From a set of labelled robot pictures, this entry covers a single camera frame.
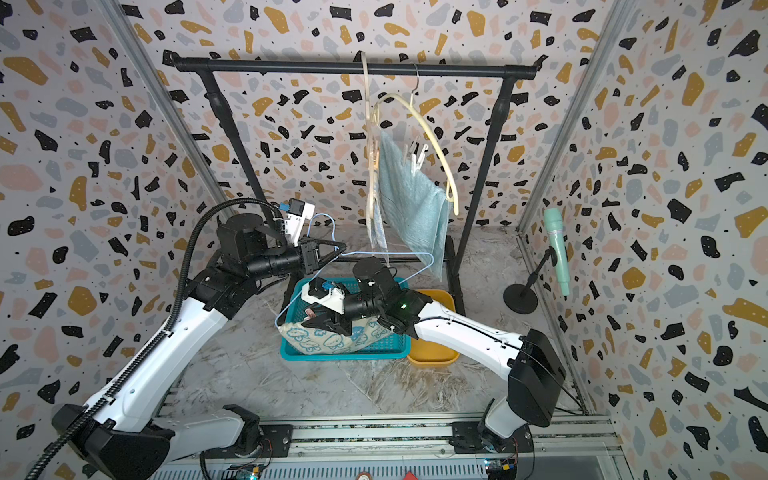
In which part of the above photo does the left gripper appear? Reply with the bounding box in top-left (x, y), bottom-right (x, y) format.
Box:
top-left (251, 237), bottom-right (351, 285)

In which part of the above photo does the cream towel blue cartoon print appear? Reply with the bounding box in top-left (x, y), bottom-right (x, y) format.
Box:
top-left (278, 317), bottom-right (392, 356)

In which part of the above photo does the blue wire hanger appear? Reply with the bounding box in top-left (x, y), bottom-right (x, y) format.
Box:
top-left (274, 212), bottom-right (436, 329)

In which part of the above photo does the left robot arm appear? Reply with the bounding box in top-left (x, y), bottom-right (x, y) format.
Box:
top-left (27, 198), bottom-right (346, 479)

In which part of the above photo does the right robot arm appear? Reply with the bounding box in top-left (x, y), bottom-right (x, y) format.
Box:
top-left (301, 257), bottom-right (566, 440)

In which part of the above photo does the cream plastic hanger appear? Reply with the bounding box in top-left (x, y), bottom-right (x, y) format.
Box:
top-left (371, 65), bottom-right (460, 216)

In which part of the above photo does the beige plastic hanger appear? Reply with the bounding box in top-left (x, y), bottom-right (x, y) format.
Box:
top-left (360, 52), bottom-right (388, 255)

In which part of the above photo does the cream RABBIT lettered towel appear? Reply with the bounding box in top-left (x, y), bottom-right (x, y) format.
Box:
top-left (366, 141), bottom-right (388, 252)

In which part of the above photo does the teal plastic basket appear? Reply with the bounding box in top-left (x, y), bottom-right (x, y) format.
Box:
top-left (280, 279), bottom-right (411, 361)

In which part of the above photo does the light teal towel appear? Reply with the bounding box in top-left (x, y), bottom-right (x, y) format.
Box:
top-left (379, 132), bottom-right (452, 281)

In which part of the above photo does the yellow plastic tray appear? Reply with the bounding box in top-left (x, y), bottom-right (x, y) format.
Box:
top-left (407, 289), bottom-right (460, 368)

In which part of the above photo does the white clothespin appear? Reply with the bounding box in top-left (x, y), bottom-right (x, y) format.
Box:
top-left (407, 141), bottom-right (421, 169)
top-left (412, 143), bottom-right (429, 175)

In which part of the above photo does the black clothes rack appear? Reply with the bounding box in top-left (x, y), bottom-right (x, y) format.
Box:
top-left (169, 54), bottom-right (538, 314)

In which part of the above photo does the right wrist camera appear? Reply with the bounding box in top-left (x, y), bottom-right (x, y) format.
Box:
top-left (300, 278), bottom-right (346, 304)

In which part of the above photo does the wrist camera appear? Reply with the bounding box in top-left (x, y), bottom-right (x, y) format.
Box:
top-left (279, 198), bottom-right (315, 246)
top-left (300, 278), bottom-right (346, 304)

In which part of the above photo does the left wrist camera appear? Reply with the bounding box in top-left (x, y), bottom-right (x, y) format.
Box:
top-left (279, 198), bottom-right (315, 246)

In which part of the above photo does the aluminium rail base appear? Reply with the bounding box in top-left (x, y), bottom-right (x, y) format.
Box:
top-left (117, 411), bottom-right (631, 480)

